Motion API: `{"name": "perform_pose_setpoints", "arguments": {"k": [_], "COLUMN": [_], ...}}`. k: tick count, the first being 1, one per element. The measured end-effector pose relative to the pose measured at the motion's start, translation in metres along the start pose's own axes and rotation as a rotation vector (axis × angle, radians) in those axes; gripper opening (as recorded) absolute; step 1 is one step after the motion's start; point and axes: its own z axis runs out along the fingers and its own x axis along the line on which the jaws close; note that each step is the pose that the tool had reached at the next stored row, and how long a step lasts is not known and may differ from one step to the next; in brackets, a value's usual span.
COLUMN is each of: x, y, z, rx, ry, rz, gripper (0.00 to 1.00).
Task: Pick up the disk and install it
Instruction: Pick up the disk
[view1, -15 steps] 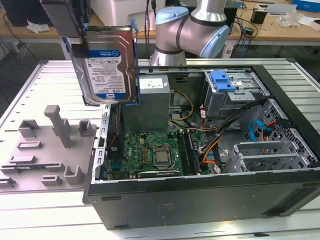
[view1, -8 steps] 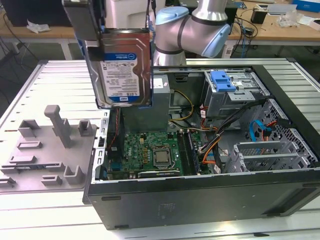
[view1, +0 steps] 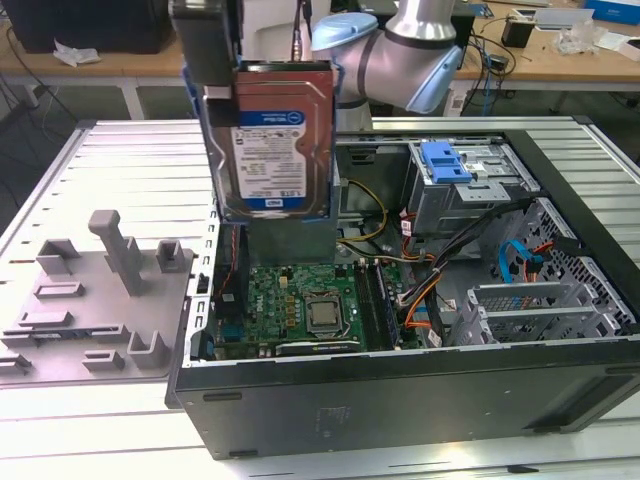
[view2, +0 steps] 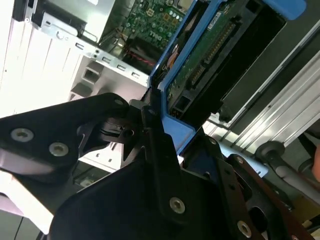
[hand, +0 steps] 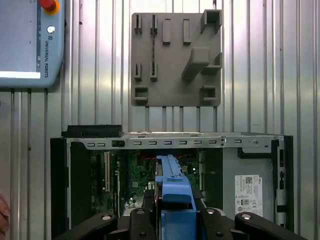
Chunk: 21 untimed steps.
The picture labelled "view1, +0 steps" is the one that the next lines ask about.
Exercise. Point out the hard disk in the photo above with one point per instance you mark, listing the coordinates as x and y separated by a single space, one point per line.
280 150

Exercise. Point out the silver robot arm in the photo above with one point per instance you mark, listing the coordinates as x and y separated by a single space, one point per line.
390 55

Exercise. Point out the metal disk bay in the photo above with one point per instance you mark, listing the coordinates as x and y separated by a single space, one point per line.
520 292

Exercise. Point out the large white bin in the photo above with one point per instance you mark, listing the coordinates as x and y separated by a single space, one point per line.
270 40

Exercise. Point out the wooden desk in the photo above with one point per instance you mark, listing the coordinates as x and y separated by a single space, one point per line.
125 65

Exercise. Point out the large black box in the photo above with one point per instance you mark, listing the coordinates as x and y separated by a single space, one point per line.
90 25

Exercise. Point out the crumpled white tissue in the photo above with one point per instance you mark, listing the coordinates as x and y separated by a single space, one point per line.
75 54

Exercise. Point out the grey power supply unit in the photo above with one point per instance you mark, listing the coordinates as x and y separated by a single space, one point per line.
290 240

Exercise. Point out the upright black box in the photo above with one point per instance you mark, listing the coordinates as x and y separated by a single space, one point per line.
465 30

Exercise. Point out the green motherboard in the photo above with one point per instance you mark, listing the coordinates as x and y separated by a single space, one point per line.
270 300

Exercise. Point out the blue plastic latch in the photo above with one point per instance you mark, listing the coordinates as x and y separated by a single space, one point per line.
445 167

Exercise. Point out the metal drive cage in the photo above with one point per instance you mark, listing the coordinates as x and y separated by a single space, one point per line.
440 205

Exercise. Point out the grey parts rack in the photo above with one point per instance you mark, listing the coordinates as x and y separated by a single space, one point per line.
100 310

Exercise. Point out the small black adapter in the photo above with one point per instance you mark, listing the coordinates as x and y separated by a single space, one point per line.
497 62

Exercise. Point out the silver CPU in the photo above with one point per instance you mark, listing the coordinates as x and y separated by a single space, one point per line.
322 315

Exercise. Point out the CPU socket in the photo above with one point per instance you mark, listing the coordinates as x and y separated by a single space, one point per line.
345 312

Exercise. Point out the small black cube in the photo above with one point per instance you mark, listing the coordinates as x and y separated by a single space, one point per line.
515 32

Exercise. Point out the black RAM slot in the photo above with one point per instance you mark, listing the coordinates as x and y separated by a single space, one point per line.
367 305

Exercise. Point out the black graphics card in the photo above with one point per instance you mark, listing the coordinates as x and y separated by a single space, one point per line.
315 347

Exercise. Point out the RAM stick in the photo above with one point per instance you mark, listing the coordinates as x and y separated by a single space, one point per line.
389 310

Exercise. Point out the flat white box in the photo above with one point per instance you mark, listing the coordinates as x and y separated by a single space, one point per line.
565 19

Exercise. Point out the clear plastic bags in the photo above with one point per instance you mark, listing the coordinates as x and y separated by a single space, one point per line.
580 37

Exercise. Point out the white paper sheet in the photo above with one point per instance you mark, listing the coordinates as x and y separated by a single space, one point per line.
612 40

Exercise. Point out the black PC case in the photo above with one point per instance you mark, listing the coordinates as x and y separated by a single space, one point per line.
400 400

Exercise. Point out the blue cardboard box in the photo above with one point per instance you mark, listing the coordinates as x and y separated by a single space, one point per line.
615 9

